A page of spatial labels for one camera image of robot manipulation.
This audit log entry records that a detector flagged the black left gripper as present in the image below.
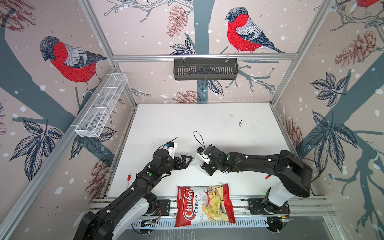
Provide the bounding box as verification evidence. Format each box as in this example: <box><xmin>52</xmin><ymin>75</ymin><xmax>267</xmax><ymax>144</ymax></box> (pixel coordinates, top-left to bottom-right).
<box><xmin>159</xmin><ymin>154</ymin><xmax>193</xmax><ymax>176</ymax></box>

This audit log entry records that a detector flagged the white remote control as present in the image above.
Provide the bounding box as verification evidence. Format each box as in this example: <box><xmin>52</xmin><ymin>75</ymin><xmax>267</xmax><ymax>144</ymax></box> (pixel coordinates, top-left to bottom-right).
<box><xmin>190</xmin><ymin>158</ymin><xmax>206</xmax><ymax>174</ymax></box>

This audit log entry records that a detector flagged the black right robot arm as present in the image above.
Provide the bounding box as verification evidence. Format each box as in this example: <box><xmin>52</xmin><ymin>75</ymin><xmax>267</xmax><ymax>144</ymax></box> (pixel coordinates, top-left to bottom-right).
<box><xmin>197</xmin><ymin>145</ymin><xmax>313</xmax><ymax>215</ymax></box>

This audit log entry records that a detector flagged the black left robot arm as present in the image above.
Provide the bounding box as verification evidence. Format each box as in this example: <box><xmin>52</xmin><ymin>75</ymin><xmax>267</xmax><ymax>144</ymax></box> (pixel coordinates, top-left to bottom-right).
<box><xmin>74</xmin><ymin>149</ymin><xmax>193</xmax><ymax>240</ymax></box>

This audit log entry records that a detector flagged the red Chuba cassava chips bag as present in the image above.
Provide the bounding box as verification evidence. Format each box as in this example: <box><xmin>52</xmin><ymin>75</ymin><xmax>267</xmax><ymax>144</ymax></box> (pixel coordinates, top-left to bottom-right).
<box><xmin>175</xmin><ymin>184</ymin><xmax>236</xmax><ymax>228</ymax></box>

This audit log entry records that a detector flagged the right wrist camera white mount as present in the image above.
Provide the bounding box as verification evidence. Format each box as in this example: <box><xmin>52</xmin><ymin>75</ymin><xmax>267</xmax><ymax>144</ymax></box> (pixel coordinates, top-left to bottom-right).
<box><xmin>197</xmin><ymin>147</ymin><xmax>211</xmax><ymax>164</ymax></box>

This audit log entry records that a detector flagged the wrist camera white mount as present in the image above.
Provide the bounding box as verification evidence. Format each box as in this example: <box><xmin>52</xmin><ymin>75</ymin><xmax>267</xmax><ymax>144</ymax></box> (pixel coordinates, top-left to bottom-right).
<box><xmin>197</xmin><ymin>147</ymin><xmax>211</xmax><ymax>164</ymax></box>
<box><xmin>166</xmin><ymin>141</ymin><xmax>177</xmax><ymax>160</ymax></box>

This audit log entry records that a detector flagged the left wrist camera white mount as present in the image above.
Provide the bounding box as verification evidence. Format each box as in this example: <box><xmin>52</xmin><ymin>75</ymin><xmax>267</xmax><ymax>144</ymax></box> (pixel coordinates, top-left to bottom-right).
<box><xmin>166</xmin><ymin>141</ymin><xmax>177</xmax><ymax>160</ymax></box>

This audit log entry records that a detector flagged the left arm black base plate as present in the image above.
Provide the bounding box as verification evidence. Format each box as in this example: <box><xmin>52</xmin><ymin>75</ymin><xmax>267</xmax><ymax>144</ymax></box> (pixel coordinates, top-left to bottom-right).
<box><xmin>150</xmin><ymin>200</ymin><xmax>171</xmax><ymax>217</ymax></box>

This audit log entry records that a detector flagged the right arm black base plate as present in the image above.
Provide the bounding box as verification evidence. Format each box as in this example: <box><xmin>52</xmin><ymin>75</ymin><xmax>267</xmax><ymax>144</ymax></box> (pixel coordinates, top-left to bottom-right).
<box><xmin>248</xmin><ymin>199</ymin><xmax>291</xmax><ymax>216</ymax></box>

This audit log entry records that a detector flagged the black hanging wire basket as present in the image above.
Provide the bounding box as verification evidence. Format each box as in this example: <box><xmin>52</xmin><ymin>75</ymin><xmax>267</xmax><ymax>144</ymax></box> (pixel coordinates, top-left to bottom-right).
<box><xmin>174</xmin><ymin>58</ymin><xmax>239</xmax><ymax>81</ymax></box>

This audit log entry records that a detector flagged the white mesh wire basket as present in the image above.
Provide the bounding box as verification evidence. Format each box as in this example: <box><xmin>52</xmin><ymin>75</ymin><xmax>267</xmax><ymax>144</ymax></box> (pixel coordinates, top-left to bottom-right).
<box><xmin>75</xmin><ymin>73</ymin><xmax>128</xmax><ymax>138</ymax></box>

